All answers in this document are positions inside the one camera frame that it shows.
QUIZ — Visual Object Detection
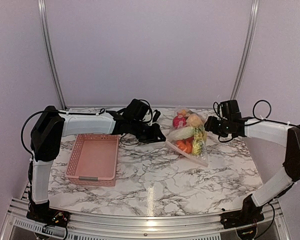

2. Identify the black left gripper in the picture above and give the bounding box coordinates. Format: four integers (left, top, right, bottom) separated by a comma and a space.
130, 119, 166, 144

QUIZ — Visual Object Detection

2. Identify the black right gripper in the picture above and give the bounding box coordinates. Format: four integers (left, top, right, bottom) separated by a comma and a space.
204, 116, 231, 138

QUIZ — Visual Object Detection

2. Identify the clear zip top bag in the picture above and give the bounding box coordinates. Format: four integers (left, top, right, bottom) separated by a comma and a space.
166, 106, 209, 167

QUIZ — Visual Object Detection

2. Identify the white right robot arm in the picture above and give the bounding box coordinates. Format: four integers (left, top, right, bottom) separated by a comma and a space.
204, 99, 300, 229

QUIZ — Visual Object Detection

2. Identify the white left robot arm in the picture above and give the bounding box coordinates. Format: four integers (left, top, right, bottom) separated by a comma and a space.
26, 99, 166, 226

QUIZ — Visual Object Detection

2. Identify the red fake apple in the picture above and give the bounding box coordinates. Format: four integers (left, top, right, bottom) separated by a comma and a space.
172, 115, 187, 129

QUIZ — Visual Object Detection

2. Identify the orange fake pumpkin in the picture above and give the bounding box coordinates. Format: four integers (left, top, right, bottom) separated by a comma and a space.
176, 140, 193, 154

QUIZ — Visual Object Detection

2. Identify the pale green fake cabbage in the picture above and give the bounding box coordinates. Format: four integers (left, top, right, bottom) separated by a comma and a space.
167, 126, 195, 142

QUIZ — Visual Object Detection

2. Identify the yellow fake peach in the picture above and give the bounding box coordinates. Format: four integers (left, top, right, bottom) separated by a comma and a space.
186, 113, 204, 128

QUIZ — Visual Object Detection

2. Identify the pink perforated plastic basket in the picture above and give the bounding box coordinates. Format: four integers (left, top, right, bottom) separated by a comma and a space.
65, 133, 119, 187

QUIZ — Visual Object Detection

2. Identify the right aluminium frame post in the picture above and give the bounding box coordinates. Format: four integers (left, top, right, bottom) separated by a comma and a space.
230, 0, 260, 100

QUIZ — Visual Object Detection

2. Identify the aluminium frame post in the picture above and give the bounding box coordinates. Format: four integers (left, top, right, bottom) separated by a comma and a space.
230, 0, 260, 100
37, 0, 67, 110

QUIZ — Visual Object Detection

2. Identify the aluminium front rail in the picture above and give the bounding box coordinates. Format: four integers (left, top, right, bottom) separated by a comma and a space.
0, 198, 291, 240

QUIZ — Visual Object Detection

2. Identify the left aluminium frame post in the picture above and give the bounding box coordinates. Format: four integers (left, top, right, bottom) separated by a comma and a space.
37, 0, 67, 110

